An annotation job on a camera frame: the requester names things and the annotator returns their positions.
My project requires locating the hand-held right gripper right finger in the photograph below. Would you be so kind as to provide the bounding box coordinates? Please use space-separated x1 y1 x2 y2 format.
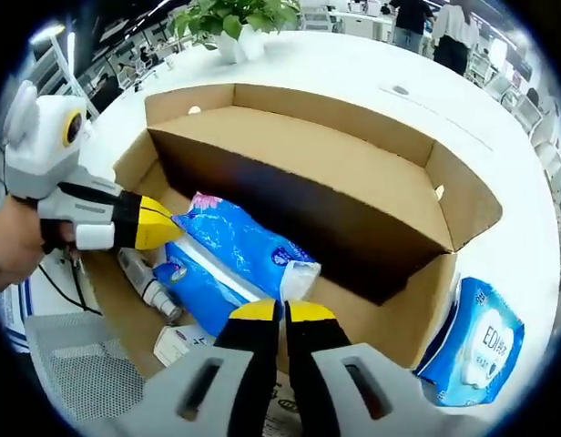
283 299 450 437

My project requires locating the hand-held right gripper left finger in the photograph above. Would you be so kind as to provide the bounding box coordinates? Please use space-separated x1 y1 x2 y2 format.
111 299 282 437

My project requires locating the white plastic bottle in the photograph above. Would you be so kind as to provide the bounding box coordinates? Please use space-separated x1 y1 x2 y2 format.
117 248 185 325

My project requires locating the blue tissue pack pink print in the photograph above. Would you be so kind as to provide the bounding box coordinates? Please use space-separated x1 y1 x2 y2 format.
151 190 323 339

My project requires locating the blue tissue pack cloud print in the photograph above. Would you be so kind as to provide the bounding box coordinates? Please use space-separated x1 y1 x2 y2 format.
411 276 526 408

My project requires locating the brown cardboard shoe box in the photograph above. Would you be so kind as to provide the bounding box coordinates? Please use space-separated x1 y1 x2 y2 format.
79 82 505 401

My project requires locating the person's left hand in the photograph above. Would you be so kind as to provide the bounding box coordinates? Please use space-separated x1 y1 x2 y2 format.
0 194 79 293

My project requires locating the small white carton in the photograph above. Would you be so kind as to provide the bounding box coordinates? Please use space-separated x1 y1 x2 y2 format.
152 325 218 368

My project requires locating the white mesh office chair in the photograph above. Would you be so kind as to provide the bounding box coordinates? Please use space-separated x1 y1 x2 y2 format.
24 311 150 432

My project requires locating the potted green plant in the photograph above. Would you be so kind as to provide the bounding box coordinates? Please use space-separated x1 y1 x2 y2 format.
168 0 301 65

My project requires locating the black cable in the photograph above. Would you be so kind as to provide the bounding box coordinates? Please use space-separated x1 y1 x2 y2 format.
37 248 103 318

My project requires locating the blue white wall poster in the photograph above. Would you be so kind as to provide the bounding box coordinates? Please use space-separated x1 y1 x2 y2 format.
0 277 36 352

